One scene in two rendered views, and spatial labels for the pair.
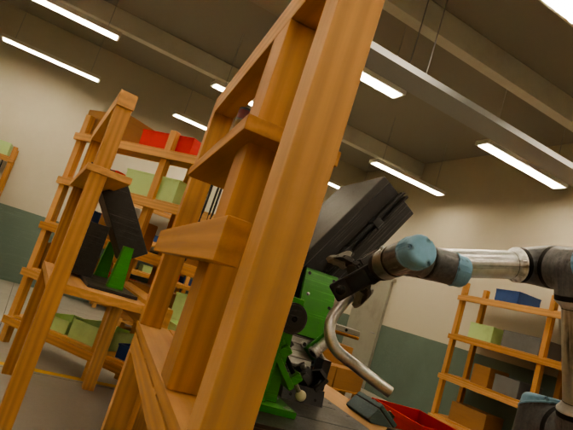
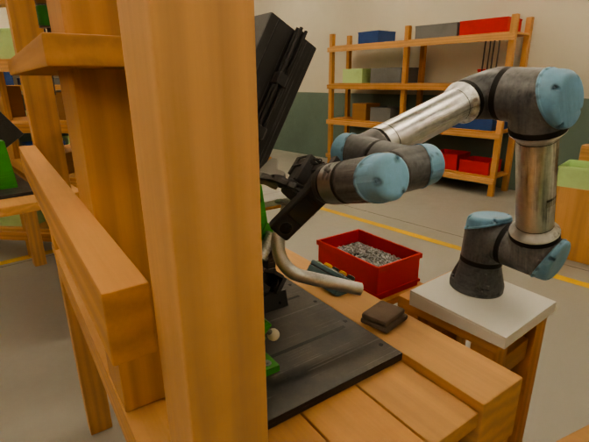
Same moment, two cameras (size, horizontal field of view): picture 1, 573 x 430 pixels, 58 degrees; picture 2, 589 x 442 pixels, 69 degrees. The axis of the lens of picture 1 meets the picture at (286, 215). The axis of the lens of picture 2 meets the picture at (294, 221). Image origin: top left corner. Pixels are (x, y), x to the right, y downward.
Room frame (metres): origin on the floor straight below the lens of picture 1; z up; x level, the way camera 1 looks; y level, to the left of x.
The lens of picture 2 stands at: (0.52, 0.03, 1.48)
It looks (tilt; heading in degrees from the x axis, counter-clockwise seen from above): 18 degrees down; 343
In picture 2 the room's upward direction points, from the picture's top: straight up
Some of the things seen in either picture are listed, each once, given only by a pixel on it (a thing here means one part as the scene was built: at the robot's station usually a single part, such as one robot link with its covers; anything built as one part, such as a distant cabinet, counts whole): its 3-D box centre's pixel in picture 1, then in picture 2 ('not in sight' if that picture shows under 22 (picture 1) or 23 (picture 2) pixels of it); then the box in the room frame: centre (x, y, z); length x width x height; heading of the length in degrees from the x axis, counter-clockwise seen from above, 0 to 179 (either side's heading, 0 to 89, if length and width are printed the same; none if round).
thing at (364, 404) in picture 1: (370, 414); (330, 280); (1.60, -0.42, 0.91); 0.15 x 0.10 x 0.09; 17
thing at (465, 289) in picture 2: not in sight; (479, 271); (1.46, -0.83, 0.94); 0.15 x 0.15 x 0.10
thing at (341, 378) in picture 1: (321, 364); not in sight; (8.14, -1.20, 0.37); 1.20 x 0.80 x 0.74; 123
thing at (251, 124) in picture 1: (246, 166); (85, 63); (1.62, 0.17, 1.52); 0.90 x 0.25 x 0.04; 17
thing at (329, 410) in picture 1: (260, 380); (213, 288); (1.70, -0.08, 0.89); 1.10 x 0.42 x 0.02; 17
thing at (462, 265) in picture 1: (440, 266); (402, 167); (1.18, -0.37, 1.34); 0.11 x 0.11 x 0.08; 17
